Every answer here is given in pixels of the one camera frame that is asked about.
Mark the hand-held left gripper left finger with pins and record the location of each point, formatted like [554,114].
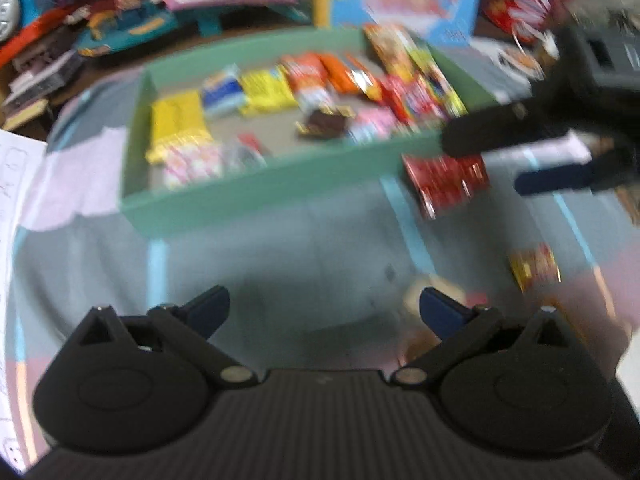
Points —
[210,307]

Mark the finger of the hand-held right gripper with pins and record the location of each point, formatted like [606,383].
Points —
[500,127]
[555,177]

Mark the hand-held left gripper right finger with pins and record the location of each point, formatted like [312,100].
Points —
[442,310]

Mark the shiny red snack packet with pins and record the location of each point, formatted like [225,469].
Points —
[445,182]

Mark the yellow green snack packet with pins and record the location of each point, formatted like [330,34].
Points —
[435,80]

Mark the green cardboard tray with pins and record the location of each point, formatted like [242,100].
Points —
[250,195]

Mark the small orange white packet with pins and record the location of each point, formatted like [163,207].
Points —
[520,60]

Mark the small red yellow packet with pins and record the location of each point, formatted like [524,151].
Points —
[534,267]

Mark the red biscuit box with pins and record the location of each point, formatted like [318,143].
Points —
[525,0]

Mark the pink snack packet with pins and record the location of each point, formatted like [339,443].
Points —
[372,125]

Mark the orange striped snack packet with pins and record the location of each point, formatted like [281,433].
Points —
[390,50]

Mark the clear red snack packet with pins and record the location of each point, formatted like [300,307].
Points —
[245,152]

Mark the plain orange snack packet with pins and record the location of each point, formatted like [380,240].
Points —
[340,74]

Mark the dark brown snack packet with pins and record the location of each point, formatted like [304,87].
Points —
[324,124]

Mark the large yellow snack packet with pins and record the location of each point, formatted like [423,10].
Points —
[177,122]

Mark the orange red snack packet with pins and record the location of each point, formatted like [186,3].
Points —
[306,80]

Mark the white paper sheet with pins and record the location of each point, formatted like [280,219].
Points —
[12,270]

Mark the blue white snack packet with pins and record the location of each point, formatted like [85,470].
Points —
[222,91]

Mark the teal toy playset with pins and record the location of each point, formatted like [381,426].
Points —
[135,27]

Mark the blue toy train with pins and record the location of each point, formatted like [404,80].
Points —
[22,2]

